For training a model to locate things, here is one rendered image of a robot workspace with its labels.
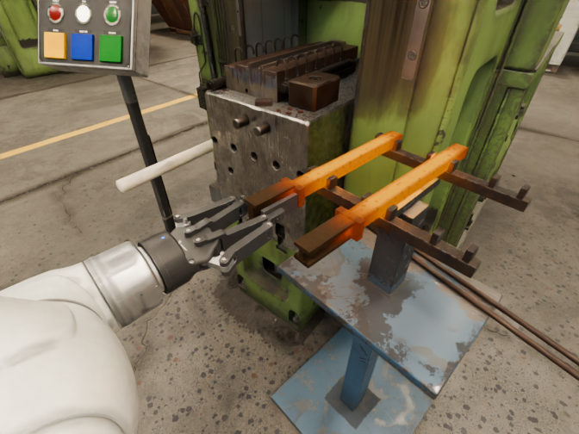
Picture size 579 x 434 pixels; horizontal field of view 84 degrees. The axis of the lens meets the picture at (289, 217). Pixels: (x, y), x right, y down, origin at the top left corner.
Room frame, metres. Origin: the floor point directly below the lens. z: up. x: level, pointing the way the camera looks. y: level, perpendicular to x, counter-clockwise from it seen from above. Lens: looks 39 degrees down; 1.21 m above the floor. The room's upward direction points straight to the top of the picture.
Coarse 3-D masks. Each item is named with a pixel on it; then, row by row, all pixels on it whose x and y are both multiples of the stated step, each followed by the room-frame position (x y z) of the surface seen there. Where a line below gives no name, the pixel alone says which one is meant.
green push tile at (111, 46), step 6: (102, 36) 1.08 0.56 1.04; (108, 36) 1.07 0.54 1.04; (114, 36) 1.07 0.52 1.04; (120, 36) 1.07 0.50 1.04; (102, 42) 1.07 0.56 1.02; (108, 42) 1.07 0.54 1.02; (114, 42) 1.06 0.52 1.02; (120, 42) 1.06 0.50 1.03; (102, 48) 1.06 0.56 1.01; (108, 48) 1.06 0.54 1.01; (114, 48) 1.05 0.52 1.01; (120, 48) 1.05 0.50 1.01; (102, 54) 1.05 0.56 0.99; (108, 54) 1.05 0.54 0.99; (114, 54) 1.05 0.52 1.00; (120, 54) 1.04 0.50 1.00; (102, 60) 1.05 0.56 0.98; (108, 60) 1.04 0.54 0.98; (114, 60) 1.04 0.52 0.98; (120, 60) 1.03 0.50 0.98
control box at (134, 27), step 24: (48, 0) 1.18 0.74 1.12; (72, 0) 1.16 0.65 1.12; (96, 0) 1.14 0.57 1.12; (120, 0) 1.12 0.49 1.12; (144, 0) 1.16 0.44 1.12; (48, 24) 1.15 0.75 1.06; (72, 24) 1.13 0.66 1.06; (96, 24) 1.11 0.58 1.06; (120, 24) 1.09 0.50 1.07; (144, 24) 1.13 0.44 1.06; (96, 48) 1.08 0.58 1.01; (144, 48) 1.10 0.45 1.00; (96, 72) 1.12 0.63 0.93; (120, 72) 1.07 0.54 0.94; (144, 72) 1.07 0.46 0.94
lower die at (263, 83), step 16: (288, 48) 1.21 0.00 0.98; (336, 48) 1.15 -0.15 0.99; (352, 48) 1.16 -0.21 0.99; (240, 64) 0.96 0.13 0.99; (272, 64) 0.93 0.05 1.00; (288, 64) 0.95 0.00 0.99; (304, 64) 0.96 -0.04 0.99; (320, 64) 1.02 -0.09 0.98; (240, 80) 0.95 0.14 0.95; (256, 80) 0.91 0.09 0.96; (272, 80) 0.87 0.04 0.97; (272, 96) 0.87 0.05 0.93; (288, 96) 0.90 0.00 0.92
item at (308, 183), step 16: (368, 144) 0.60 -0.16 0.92; (384, 144) 0.60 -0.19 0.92; (336, 160) 0.53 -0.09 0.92; (352, 160) 0.53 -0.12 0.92; (368, 160) 0.56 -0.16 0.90; (304, 176) 0.47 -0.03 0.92; (320, 176) 0.47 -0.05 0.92; (272, 192) 0.41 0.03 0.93; (288, 192) 0.43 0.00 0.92; (304, 192) 0.43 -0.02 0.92; (256, 208) 0.38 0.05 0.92
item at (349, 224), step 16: (432, 160) 0.53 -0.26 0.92; (448, 160) 0.53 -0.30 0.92; (416, 176) 0.47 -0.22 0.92; (432, 176) 0.49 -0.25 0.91; (384, 192) 0.42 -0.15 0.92; (400, 192) 0.42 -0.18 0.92; (336, 208) 0.37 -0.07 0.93; (352, 208) 0.38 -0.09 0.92; (368, 208) 0.38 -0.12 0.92; (384, 208) 0.40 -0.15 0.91; (336, 224) 0.34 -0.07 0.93; (352, 224) 0.34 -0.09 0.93; (368, 224) 0.37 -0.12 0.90; (304, 240) 0.31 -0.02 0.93; (320, 240) 0.31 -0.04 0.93; (336, 240) 0.33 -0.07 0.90; (304, 256) 0.29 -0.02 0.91; (320, 256) 0.30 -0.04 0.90
